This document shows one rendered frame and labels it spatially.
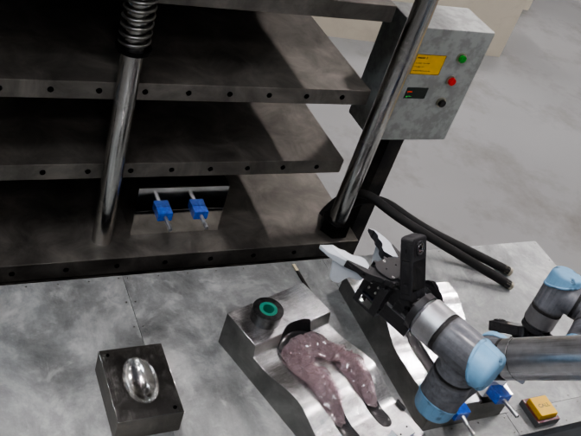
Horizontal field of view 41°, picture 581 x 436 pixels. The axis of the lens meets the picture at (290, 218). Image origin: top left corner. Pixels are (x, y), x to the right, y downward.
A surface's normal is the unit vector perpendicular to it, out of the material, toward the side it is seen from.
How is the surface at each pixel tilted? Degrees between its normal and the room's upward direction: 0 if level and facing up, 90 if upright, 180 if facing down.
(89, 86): 90
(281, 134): 0
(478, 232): 0
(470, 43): 90
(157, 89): 90
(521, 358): 73
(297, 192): 0
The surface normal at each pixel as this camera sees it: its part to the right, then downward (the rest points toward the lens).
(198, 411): 0.27, -0.75
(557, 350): -0.72, -0.46
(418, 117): 0.37, 0.66
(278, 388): -0.74, 0.24
